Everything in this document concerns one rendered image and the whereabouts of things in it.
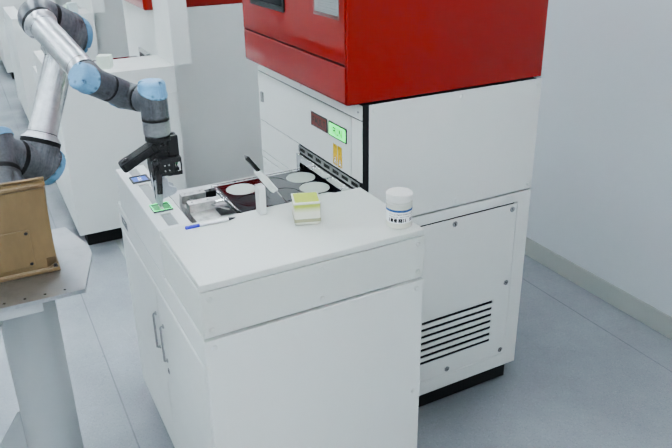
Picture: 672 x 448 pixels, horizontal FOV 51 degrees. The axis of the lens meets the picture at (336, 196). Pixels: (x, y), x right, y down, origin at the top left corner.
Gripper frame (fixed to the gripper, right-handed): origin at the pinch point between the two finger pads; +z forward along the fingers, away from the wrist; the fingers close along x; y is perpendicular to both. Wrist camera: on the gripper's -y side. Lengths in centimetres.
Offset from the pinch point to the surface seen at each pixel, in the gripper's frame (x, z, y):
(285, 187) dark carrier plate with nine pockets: 10.8, 8.0, 44.5
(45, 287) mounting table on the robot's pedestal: -4.8, 16.1, -33.6
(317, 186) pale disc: 6, 8, 54
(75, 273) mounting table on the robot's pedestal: -0.6, 16.1, -25.2
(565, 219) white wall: 40, 68, 207
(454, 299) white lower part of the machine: -16, 52, 97
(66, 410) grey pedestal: 5, 64, -34
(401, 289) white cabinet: -50, 18, 51
